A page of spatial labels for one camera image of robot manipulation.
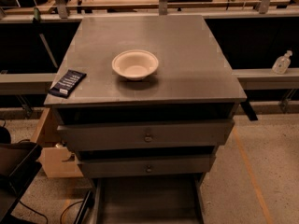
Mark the grey drawer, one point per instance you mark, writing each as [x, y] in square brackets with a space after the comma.
[147, 166]
[156, 199]
[91, 137]

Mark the dark blue snack bar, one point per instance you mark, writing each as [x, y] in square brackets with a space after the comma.
[67, 83]

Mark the grey middle drawer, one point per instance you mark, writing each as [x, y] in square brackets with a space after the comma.
[147, 166]

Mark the light wooden box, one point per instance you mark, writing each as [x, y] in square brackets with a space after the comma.
[57, 161]

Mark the grey bottom drawer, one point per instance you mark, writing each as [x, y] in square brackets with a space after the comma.
[156, 199]

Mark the black chair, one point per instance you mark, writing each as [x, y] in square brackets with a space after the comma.
[18, 168]

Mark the grey drawer cabinet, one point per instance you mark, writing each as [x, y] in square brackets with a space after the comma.
[144, 103]

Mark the white paper bowl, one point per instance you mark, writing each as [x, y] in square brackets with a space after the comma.
[135, 64]

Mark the clear sanitizer pump bottle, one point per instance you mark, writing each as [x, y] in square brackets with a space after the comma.
[282, 63]

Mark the grey top drawer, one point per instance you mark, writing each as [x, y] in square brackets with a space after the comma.
[91, 137]

